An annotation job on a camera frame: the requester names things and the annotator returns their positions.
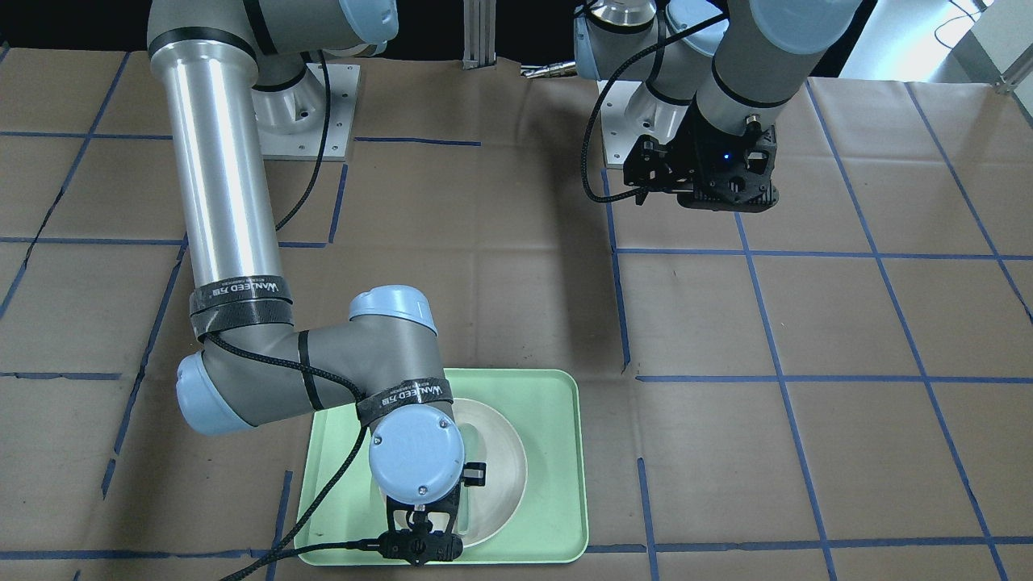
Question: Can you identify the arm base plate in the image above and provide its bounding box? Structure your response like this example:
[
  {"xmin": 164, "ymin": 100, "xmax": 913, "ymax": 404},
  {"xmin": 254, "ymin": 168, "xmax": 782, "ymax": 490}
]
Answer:
[
  {"xmin": 251, "ymin": 63, "xmax": 362, "ymax": 161},
  {"xmin": 599, "ymin": 80, "xmax": 686, "ymax": 169}
]

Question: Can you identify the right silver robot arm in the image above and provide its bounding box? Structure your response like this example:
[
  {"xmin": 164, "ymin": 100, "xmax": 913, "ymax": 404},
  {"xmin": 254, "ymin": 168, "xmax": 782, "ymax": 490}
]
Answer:
[{"xmin": 147, "ymin": 1, "xmax": 466, "ymax": 504}]

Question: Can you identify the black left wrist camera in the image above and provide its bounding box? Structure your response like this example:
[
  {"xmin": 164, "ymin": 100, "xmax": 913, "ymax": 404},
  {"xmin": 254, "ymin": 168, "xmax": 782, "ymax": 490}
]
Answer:
[{"xmin": 676, "ymin": 110, "xmax": 779, "ymax": 213}]

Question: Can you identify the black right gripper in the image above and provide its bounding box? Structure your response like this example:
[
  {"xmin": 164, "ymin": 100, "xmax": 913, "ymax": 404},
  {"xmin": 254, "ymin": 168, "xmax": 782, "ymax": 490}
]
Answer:
[{"xmin": 460, "ymin": 461, "xmax": 487, "ymax": 487}]

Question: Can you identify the light green tray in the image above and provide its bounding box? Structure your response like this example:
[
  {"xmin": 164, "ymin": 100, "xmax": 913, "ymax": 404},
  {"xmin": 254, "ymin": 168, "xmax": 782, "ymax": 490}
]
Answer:
[{"xmin": 294, "ymin": 368, "xmax": 589, "ymax": 565}]

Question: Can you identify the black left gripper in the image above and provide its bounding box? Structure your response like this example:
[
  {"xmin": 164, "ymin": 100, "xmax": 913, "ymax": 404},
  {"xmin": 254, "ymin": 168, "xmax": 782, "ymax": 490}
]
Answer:
[{"xmin": 623, "ymin": 102, "xmax": 705, "ymax": 205}]

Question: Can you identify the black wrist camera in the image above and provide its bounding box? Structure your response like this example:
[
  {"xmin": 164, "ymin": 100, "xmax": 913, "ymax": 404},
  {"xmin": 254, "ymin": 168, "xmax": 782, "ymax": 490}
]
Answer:
[
  {"xmin": 377, "ymin": 486, "xmax": 464, "ymax": 565},
  {"xmin": 676, "ymin": 110, "xmax": 779, "ymax": 213}
]

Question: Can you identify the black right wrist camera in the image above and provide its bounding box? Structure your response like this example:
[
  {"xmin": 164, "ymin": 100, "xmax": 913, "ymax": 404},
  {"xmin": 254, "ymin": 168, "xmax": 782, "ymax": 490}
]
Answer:
[{"xmin": 377, "ymin": 486, "xmax": 464, "ymax": 565}]

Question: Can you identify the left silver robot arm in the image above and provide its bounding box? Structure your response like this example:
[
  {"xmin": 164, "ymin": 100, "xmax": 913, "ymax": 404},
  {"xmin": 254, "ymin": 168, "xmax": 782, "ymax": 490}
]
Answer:
[{"xmin": 573, "ymin": 1, "xmax": 860, "ymax": 213}]

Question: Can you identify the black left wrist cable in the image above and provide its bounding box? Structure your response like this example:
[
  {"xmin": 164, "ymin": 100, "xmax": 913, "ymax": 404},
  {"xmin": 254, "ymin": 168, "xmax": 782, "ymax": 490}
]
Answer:
[{"xmin": 581, "ymin": 10, "xmax": 731, "ymax": 204}]

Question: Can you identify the white round plate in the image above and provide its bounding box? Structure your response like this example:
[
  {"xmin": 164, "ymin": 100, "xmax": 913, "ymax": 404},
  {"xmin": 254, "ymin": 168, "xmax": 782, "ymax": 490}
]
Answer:
[{"xmin": 371, "ymin": 395, "xmax": 527, "ymax": 545}]

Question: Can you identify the aluminium frame post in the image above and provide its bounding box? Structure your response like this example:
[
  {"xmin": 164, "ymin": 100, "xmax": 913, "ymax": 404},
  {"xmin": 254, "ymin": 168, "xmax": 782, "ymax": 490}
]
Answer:
[{"xmin": 461, "ymin": 0, "xmax": 497, "ymax": 70}]

